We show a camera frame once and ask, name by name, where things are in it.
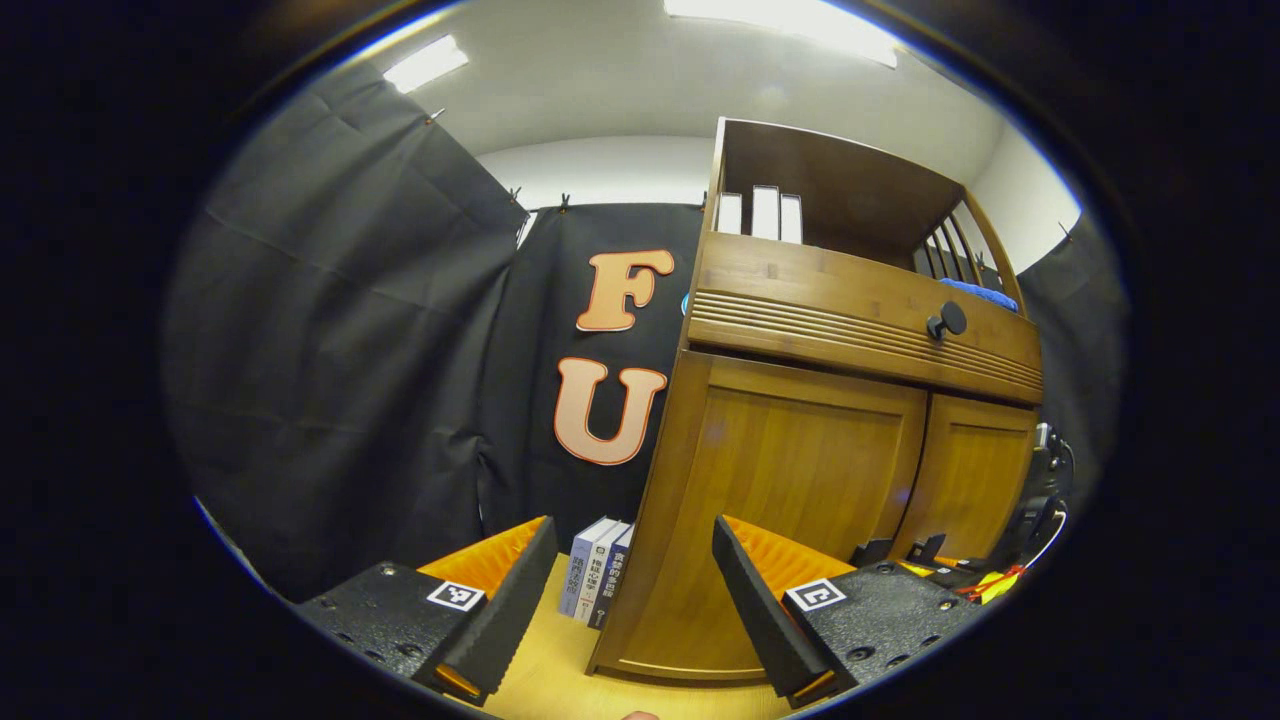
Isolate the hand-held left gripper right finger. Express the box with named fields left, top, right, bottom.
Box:
left=712, top=516, right=986, bottom=710

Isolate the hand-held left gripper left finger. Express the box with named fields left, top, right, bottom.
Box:
left=295, top=516, right=559, bottom=708

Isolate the wooden shoe cabinet door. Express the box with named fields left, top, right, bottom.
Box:
left=620, top=352, right=931, bottom=681
left=890, top=393, right=1039, bottom=571

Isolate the wooden double-door shoe cabinet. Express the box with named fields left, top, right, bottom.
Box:
left=585, top=117, right=1046, bottom=683

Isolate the light blue cover book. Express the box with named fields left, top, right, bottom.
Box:
left=558, top=516, right=619, bottom=618

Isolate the white spine book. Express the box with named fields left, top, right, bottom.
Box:
left=575, top=520, right=631, bottom=626

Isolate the dark blue spine book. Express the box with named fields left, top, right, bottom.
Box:
left=590, top=525, right=636, bottom=631

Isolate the blue folded cloth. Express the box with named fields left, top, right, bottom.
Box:
left=938, top=278, right=1019, bottom=313

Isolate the ribbed wooden drawer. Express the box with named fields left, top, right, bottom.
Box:
left=686, top=232, right=1045, bottom=406

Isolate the black backdrop cloth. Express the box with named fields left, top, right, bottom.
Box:
left=162, top=62, right=1131, bottom=604

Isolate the small ceiling light panel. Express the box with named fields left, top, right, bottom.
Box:
left=383, top=34, right=469, bottom=95

